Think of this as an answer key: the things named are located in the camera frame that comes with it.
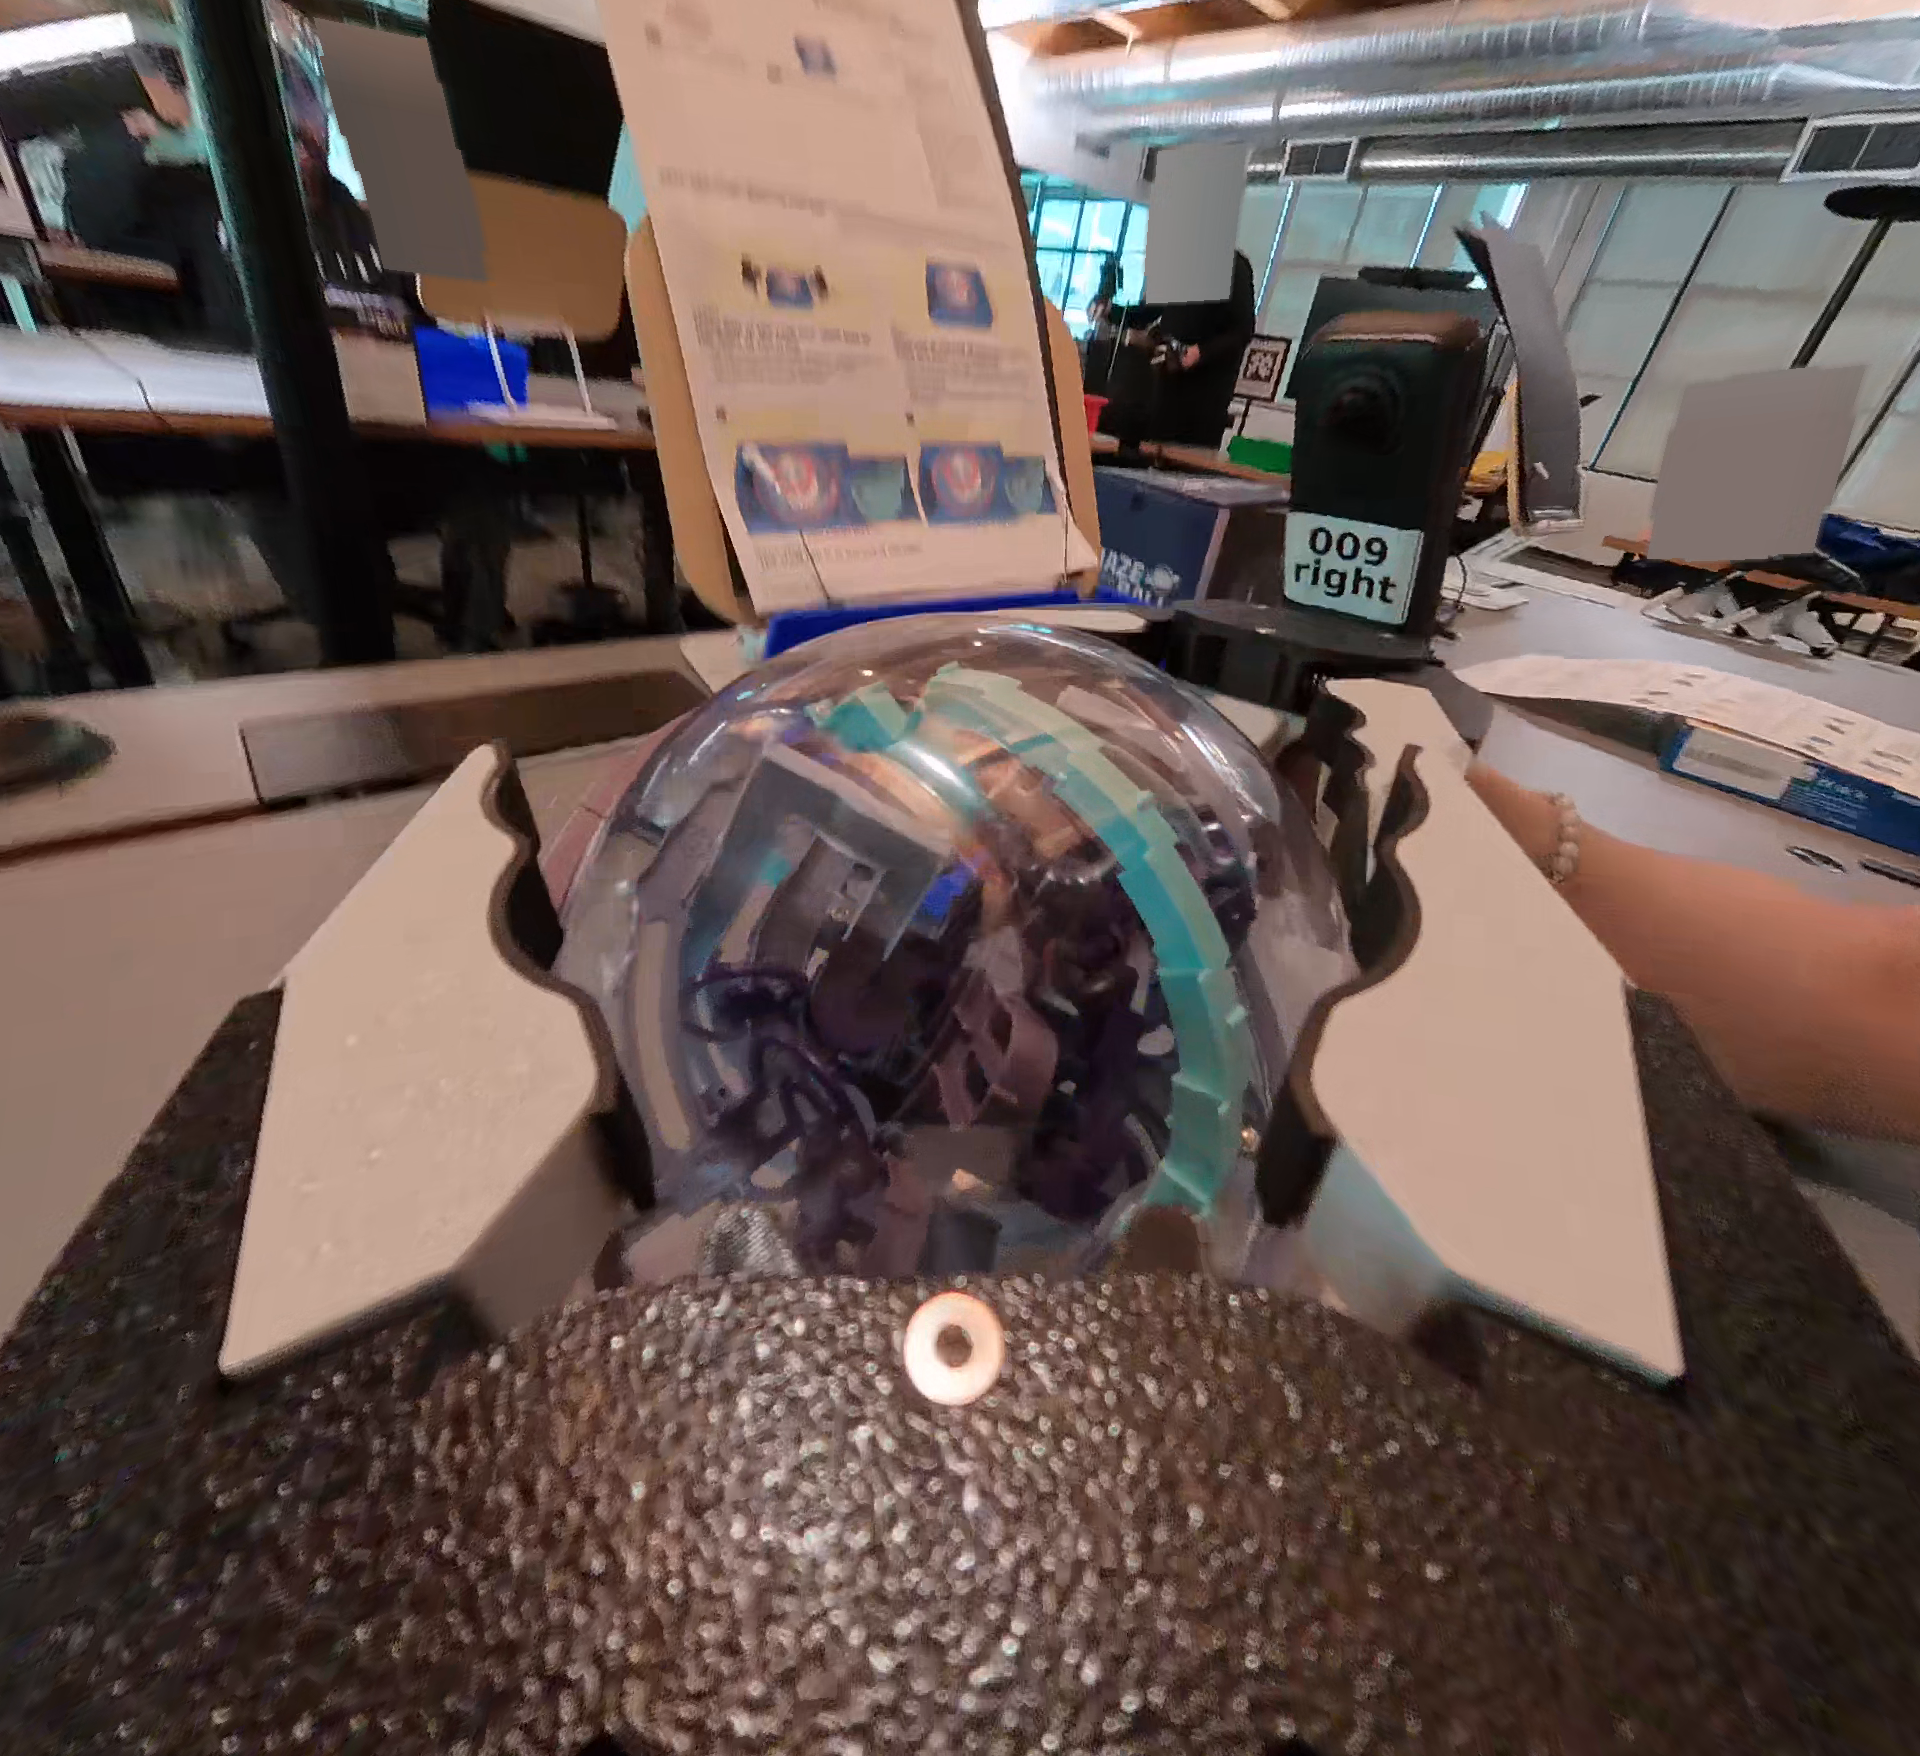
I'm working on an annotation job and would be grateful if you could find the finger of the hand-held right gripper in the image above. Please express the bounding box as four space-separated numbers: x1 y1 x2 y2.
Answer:
1306 669 1500 888

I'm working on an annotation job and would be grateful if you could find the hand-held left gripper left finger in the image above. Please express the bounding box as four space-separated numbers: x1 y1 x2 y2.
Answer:
217 739 663 1382

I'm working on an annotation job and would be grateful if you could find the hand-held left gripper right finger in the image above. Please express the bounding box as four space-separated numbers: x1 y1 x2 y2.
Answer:
1252 742 1686 1387

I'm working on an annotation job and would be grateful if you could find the clear plastic maze ball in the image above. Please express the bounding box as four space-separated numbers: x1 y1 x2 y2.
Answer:
556 615 1358 1279

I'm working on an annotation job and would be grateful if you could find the person's right forearm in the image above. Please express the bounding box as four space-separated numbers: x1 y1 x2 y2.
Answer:
1569 810 1920 1144

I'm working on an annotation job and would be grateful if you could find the person's right hand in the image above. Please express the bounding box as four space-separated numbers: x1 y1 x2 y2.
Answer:
1463 764 1562 879

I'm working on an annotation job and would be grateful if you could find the silver monitor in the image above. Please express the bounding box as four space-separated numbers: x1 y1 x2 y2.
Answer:
1477 220 1582 535

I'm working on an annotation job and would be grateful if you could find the dark blue toy package box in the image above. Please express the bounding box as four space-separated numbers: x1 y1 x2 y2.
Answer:
1093 465 1290 610

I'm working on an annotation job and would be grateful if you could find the white paper sheet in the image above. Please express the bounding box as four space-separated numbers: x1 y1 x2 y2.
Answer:
1456 654 1920 799

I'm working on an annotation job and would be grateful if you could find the blue flat box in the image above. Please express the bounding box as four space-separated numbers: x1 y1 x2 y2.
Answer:
1655 721 1920 860

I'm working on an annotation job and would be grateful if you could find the black flat panel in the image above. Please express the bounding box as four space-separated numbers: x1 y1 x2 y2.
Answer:
241 669 708 807

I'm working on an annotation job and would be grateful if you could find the blue plastic bin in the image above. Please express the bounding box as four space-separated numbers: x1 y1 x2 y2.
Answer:
756 595 1156 661

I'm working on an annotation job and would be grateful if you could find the printed instruction sheet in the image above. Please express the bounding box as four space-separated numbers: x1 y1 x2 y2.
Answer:
558 0 1103 619

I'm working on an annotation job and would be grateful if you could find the instruction sheet on cardboard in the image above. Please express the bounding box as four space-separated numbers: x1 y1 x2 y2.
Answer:
622 0 1103 628

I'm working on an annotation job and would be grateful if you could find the dark metal pole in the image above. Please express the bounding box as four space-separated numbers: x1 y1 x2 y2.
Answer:
135 0 398 669

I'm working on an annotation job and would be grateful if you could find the silver ventilation duct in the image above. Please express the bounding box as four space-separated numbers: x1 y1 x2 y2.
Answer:
1033 0 1920 138

